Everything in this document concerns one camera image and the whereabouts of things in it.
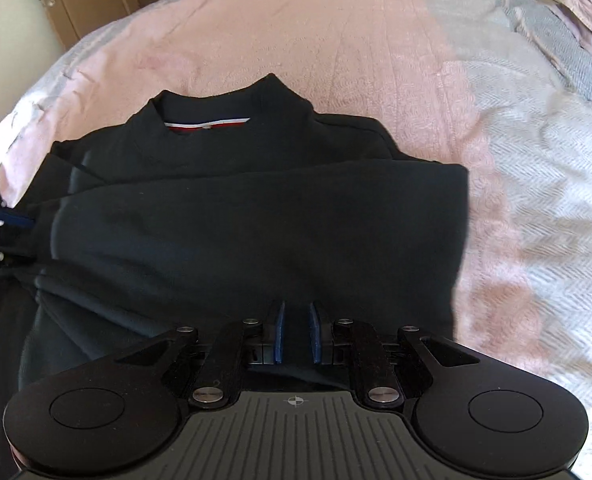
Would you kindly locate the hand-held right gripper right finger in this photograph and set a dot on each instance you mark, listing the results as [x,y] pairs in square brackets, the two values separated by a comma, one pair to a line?
[315,332]

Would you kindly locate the dark blue sweatshirt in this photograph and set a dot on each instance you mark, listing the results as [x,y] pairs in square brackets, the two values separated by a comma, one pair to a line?
[226,210]

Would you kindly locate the pink and grey bedspread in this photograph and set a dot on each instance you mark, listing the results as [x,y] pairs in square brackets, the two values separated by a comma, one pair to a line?
[501,185]

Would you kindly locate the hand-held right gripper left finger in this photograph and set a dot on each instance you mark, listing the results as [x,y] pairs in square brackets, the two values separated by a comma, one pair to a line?
[280,332]

